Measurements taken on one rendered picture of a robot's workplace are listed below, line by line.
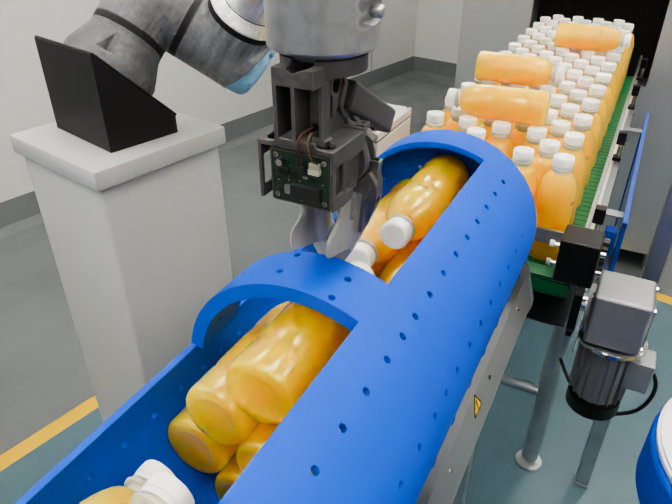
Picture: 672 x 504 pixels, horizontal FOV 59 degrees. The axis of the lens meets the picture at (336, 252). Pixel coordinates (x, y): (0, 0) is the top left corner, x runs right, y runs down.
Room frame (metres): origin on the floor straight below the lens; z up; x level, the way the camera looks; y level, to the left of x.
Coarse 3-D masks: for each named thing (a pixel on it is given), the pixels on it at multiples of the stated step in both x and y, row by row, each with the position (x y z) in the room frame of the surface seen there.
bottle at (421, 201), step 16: (432, 160) 0.82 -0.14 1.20; (448, 160) 0.81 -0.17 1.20; (416, 176) 0.76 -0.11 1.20; (432, 176) 0.76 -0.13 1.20; (448, 176) 0.77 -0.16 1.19; (464, 176) 0.80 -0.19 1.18; (400, 192) 0.72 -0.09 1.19; (416, 192) 0.71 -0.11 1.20; (432, 192) 0.72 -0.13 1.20; (448, 192) 0.74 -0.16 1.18; (400, 208) 0.68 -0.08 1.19; (416, 208) 0.68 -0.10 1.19; (432, 208) 0.69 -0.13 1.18; (416, 224) 0.67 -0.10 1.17; (432, 224) 0.68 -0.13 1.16; (416, 240) 0.68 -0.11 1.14
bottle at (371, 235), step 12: (408, 180) 0.85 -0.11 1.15; (396, 192) 0.81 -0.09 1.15; (384, 204) 0.77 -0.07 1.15; (372, 216) 0.74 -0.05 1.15; (384, 216) 0.74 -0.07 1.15; (372, 228) 0.71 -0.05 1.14; (360, 240) 0.70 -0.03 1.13; (372, 240) 0.70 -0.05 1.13; (384, 252) 0.70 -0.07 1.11; (396, 252) 0.71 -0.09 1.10
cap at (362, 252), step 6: (360, 246) 0.68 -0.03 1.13; (366, 246) 0.68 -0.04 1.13; (354, 252) 0.68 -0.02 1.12; (360, 252) 0.67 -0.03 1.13; (366, 252) 0.67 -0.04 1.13; (372, 252) 0.68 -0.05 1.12; (348, 258) 0.68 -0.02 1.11; (354, 258) 0.68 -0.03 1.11; (360, 258) 0.67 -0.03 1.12; (366, 258) 0.67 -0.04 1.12; (372, 258) 0.67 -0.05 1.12; (372, 264) 0.67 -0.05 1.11
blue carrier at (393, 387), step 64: (384, 192) 0.89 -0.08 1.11; (512, 192) 0.74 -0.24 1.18; (320, 256) 0.49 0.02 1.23; (448, 256) 0.54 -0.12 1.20; (512, 256) 0.65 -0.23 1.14; (256, 320) 0.60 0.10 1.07; (384, 320) 0.42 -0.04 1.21; (448, 320) 0.47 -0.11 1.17; (192, 384) 0.48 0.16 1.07; (320, 384) 0.33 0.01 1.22; (384, 384) 0.36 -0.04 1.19; (448, 384) 0.42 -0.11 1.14; (128, 448) 0.39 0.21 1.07; (320, 448) 0.29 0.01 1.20; (384, 448) 0.31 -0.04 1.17
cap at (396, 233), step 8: (384, 224) 0.66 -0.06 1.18; (392, 224) 0.65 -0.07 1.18; (400, 224) 0.65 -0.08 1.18; (408, 224) 0.66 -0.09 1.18; (384, 232) 0.66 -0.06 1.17; (392, 232) 0.65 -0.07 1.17; (400, 232) 0.65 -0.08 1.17; (408, 232) 0.65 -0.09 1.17; (384, 240) 0.66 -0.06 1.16; (392, 240) 0.65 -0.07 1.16; (400, 240) 0.65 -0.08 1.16; (408, 240) 0.64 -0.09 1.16; (392, 248) 0.65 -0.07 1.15; (400, 248) 0.65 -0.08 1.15
